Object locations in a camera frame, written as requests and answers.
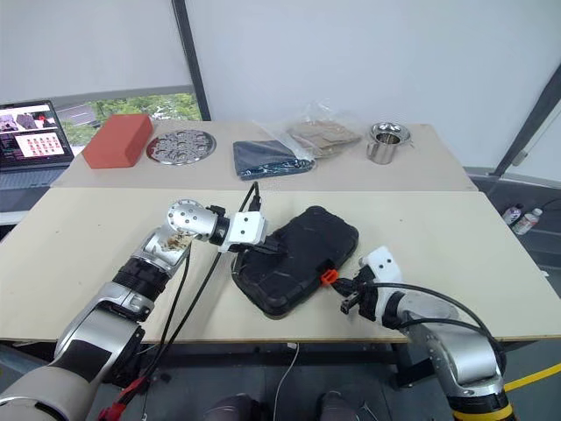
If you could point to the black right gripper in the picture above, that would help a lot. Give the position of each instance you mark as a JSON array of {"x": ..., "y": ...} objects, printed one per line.
[{"x": 364, "y": 296}]

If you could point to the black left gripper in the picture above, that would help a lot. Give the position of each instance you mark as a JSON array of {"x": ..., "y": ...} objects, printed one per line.
[{"x": 269, "y": 246}]

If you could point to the black hard case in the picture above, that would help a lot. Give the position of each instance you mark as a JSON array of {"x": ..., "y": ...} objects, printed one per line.
[{"x": 298, "y": 245}]

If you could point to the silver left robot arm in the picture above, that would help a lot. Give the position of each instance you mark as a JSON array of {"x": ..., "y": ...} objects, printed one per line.
[{"x": 87, "y": 324}]

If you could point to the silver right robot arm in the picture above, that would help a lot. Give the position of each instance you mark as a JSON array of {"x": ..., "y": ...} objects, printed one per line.
[{"x": 460, "y": 355}]

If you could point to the folded dark blue cloth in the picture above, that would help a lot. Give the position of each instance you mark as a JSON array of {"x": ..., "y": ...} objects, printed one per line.
[{"x": 263, "y": 160}]

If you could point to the dark rounded shape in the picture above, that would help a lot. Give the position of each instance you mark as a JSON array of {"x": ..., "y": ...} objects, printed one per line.
[
  {"x": 230, "y": 408},
  {"x": 339, "y": 407}
]

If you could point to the tan folded cloth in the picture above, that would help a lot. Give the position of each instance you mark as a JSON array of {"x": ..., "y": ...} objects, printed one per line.
[{"x": 324, "y": 136}]

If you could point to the perforated round metal plate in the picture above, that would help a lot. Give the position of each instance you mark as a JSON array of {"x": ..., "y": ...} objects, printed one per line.
[{"x": 180, "y": 147}]

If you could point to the clear plastic bag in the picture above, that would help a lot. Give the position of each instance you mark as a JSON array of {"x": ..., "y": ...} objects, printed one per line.
[{"x": 315, "y": 118}]

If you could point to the stainless steel cup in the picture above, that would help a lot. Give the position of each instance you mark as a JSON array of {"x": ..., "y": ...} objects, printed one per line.
[{"x": 385, "y": 151}]

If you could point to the plastic bottle purple label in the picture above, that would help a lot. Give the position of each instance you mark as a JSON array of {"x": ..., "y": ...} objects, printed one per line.
[{"x": 512, "y": 215}]

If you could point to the red rectangular block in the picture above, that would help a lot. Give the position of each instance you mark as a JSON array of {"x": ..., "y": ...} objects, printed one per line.
[{"x": 116, "y": 140}]

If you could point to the plastic bottle white label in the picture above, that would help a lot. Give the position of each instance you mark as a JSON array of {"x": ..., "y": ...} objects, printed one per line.
[{"x": 528, "y": 221}]

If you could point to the black diagonal pole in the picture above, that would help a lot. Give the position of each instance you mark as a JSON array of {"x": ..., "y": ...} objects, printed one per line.
[{"x": 532, "y": 118}]

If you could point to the open laptop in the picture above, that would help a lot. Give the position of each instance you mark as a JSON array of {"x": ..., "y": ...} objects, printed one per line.
[{"x": 35, "y": 140}]

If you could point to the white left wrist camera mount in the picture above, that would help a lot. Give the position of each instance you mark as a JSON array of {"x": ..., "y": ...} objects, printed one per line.
[{"x": 245, "y": 228}]

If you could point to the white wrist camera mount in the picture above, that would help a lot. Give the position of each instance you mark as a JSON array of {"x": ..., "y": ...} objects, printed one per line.
[
  {"x": 385, "y": 265},
  {"x": 245, "y": 228}
]

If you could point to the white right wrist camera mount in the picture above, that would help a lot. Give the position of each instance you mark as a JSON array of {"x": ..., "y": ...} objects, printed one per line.
[{"x": 385, "y": 265}]

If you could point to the black table frame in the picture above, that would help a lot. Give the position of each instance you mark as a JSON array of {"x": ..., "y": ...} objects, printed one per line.
[{"x": 307, "y": 353}]

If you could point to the black window frame post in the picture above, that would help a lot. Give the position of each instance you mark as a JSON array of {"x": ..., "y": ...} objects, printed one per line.
[{"x": 190, "y": 57}]

